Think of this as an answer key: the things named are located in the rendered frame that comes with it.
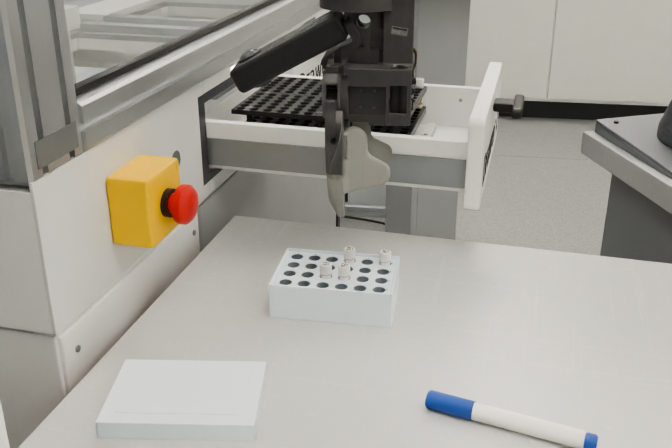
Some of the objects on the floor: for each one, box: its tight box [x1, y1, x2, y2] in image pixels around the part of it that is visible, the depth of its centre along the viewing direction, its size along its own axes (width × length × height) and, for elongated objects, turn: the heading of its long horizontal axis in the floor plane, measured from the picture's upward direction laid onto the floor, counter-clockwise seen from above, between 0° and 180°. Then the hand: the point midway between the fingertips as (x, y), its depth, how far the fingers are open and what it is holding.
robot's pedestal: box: [581, 131, 672, 264], centre depth 141 cm, size 30×30×76 cm
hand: (336, 196), depth 78 cm, fingers open, 3 cm apart
